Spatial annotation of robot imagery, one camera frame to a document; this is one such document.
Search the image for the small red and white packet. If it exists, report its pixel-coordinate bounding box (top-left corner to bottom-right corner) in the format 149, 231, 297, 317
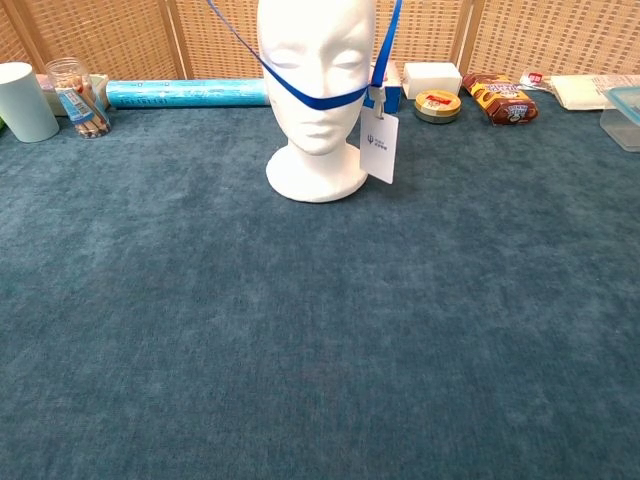
519, 70, 552, 92

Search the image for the round tin with yellow lid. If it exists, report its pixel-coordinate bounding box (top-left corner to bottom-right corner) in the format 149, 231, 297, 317
413, 89, 462, 124

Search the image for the clear jar of biscuit sticks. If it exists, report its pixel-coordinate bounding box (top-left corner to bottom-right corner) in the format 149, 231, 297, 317
45, 57, 112, 140

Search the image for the light blue plastic cup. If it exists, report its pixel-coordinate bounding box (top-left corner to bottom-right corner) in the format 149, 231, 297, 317
0, 61, 60, 144

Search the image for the small white box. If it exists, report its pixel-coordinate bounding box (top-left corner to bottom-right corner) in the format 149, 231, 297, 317
402, 62, 463, 100

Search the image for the blue lanyard with badge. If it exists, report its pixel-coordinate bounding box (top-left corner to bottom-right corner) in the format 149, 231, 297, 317
207, 0, 404, 184

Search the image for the blue and pink Oreo box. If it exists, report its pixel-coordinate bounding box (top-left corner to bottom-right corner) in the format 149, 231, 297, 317
369, 60, 404, 115

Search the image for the blue cling film roll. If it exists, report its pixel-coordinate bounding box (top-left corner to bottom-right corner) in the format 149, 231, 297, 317
105, 78, 272, 110

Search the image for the teal blue table cloth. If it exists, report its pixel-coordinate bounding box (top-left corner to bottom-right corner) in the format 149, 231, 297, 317
0, 89, 640, 480

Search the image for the brown biscuit packet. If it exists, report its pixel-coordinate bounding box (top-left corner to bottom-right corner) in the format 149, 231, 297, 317
460, 73, 540, 127

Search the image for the white foam mannequin head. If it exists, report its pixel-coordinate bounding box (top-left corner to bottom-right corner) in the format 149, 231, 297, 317
256, 0, 377, 204

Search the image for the bamboo folding screen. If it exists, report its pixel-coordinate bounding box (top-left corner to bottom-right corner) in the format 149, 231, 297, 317
0, 0, 640, 82

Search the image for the clear container with blue lid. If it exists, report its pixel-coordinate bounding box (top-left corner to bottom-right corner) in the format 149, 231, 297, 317
598, 85, 640, 152

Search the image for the clear packet of white goods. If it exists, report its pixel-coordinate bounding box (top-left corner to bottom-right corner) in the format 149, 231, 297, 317
547, 73, 640, 111

